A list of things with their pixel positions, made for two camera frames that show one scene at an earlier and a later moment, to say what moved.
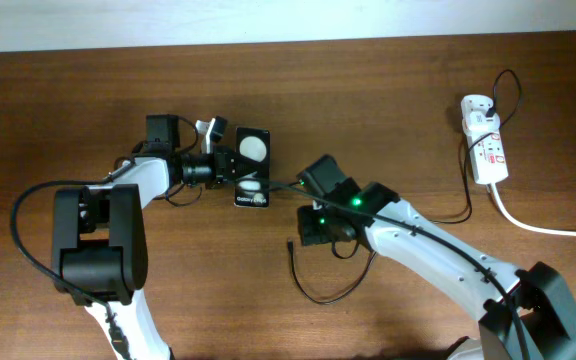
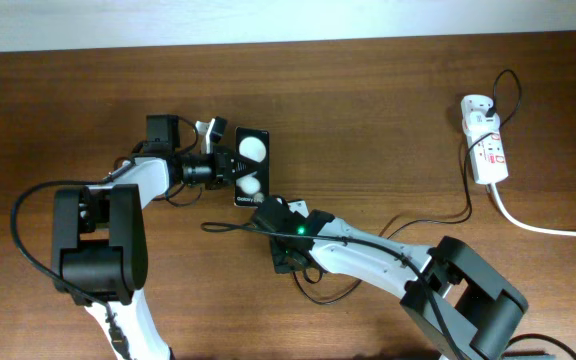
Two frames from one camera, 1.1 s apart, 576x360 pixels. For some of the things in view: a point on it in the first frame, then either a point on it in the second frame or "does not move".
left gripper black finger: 244,166 does not move
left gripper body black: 218,166 does not move
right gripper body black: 317,224 to 279,255
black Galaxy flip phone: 253,190 does not move
